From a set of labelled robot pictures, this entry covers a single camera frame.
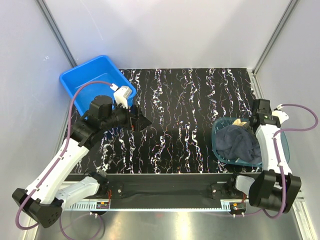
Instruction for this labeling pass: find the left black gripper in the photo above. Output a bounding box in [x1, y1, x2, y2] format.
[101, 99, 152, 133]

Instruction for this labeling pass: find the dark grey-blue towel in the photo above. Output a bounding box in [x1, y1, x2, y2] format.
[215, 124, 262, 165]

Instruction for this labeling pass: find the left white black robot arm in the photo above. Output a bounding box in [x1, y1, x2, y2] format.
[12, 95, 151, 228]

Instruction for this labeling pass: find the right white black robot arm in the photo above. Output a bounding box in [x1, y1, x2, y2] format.
[227, 99, 302, 219]

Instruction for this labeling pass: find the blue plastic bin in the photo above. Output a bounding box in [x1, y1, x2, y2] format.
[59, 55, 137, 116]

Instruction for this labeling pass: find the yellow towel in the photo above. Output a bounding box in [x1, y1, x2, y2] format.
[232, 118, 247, 126]

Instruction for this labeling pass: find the left small connector board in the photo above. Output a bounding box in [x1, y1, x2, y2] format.
[96, 201, 110, 210]

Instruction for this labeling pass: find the small connector board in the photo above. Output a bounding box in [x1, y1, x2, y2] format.
[96, 201, 110, 210]
[230, 202, 247, 211]

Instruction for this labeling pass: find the right small connector board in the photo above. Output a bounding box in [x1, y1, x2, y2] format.
[230, 202, 247, 211]

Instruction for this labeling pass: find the translucent teal plastic basket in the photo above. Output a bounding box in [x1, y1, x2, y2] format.
[211, 117, 291, 169]

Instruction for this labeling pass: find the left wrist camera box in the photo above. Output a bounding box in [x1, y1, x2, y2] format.
[113, 86, 132, 109]

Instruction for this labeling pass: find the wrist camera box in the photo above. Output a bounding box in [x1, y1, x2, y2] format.
[113, 86, 132, 109]
[272, 109, 289, 126]

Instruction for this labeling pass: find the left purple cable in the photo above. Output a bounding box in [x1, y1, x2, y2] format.
[15, 81, 118, 238]

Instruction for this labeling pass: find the purple cable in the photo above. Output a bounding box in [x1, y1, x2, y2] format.
[262, 103, 318, 219]
[15, 81, 118, 238]

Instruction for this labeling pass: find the aluminium front rail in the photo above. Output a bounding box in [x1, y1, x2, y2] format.
[32, 182, 306, 213]

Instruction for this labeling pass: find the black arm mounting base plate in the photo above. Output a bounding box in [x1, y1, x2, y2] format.
[67, 173, 256, 201]

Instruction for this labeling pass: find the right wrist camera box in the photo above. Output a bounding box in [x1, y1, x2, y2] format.
[272, 109, 289, 126]

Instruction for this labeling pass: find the left aluminium frame post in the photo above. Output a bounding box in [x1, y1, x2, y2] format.
[35, 0, 77, 68]

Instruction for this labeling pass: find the aluminium frame post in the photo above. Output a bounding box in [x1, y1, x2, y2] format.
[35, 0, 77, 68]
[252, 0, 300, 75]

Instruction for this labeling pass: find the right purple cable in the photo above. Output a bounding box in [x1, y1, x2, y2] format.
[262, 103, 318, 219]

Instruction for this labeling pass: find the right aluminium frame post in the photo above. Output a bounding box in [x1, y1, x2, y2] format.
[252, 0, 300, 75]

